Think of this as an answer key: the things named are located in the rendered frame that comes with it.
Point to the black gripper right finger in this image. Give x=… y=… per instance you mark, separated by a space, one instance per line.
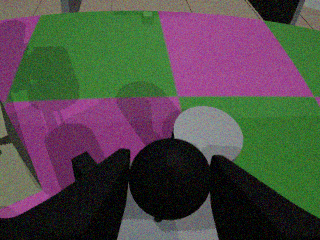
x=246 y=209

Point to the beige rectangular block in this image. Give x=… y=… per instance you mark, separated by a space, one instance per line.
x=18 y=178

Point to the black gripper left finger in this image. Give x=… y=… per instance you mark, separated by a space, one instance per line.
x=90 y=209

